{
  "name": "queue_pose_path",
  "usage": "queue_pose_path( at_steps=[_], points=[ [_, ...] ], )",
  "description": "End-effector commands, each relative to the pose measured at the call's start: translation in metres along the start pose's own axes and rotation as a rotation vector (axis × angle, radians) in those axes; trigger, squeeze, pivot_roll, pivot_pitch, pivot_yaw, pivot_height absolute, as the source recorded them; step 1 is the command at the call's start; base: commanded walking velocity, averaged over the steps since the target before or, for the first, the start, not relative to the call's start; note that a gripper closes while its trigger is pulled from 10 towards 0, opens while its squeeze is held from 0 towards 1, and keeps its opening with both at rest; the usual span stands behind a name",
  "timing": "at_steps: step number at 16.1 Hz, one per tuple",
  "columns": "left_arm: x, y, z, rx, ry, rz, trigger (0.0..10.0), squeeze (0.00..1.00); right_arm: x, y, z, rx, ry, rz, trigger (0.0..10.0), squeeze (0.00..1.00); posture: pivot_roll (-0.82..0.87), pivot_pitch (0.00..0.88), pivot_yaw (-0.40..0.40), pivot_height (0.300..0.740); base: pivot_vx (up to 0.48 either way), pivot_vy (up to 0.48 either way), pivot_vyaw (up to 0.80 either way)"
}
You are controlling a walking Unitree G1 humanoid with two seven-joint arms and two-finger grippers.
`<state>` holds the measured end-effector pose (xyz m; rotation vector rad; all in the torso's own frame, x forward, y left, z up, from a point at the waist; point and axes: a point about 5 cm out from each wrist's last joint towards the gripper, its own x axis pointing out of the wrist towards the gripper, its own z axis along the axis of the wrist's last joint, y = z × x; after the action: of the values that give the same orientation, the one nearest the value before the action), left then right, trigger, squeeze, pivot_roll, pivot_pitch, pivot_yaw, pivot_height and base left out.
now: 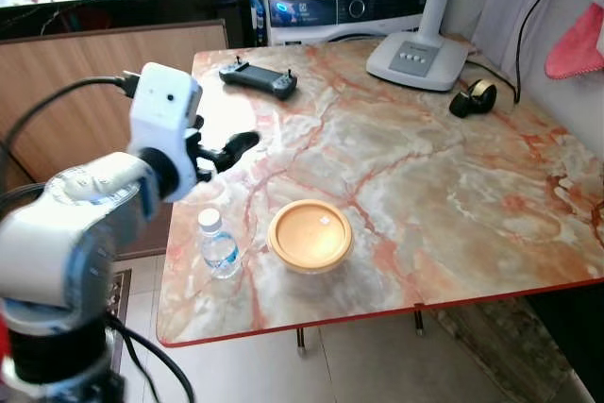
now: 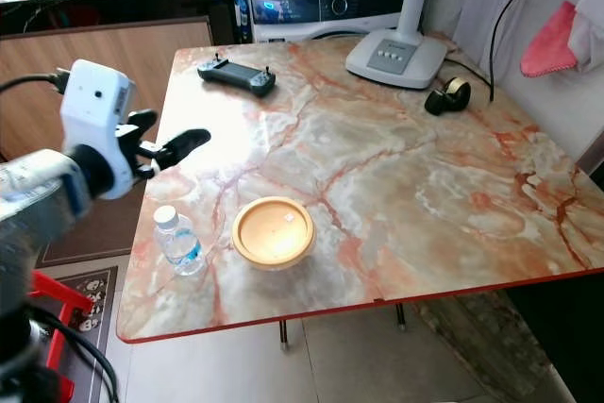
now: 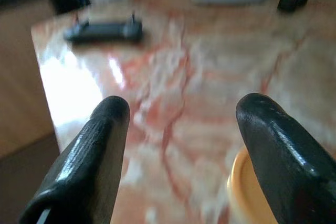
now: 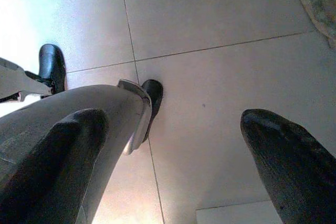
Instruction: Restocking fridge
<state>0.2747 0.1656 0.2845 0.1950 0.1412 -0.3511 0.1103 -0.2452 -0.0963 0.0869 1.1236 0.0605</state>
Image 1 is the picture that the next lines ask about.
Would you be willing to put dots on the pink cloth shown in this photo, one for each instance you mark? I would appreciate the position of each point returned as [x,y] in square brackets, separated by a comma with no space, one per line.
[576,44]

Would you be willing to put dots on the small clear water bottle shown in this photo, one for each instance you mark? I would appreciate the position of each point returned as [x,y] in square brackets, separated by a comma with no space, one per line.
[219,252]

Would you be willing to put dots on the speckled stone floor ledge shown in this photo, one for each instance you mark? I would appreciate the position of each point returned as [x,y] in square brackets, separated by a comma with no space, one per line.
[500,346]

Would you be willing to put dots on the red metal stand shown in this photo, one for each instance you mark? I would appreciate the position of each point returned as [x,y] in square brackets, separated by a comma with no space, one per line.
[3,342]

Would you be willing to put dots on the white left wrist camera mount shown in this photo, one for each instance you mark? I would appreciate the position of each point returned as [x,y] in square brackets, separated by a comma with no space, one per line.
[160,120]

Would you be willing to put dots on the orange marble pattern table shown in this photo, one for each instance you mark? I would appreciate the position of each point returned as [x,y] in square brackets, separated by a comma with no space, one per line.
[425,195]

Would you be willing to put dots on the patterned dark floor mat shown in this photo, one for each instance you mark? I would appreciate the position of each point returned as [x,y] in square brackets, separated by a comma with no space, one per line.
[119,294]

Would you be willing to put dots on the white standing fan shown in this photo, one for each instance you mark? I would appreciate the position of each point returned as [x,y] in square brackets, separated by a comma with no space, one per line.
[415,58]

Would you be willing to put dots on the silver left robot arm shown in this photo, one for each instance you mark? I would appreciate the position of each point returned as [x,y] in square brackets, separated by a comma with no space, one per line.
[57,233]

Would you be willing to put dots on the black stone kitchen counter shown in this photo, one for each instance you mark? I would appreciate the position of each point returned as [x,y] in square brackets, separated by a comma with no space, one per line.
[113,8]

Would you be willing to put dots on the black tape dispenser roll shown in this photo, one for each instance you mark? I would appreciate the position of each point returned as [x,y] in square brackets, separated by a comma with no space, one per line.
[472,101]

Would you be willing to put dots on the black handheld controller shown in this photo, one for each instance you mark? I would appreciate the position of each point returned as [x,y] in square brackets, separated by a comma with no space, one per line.
[257,77]

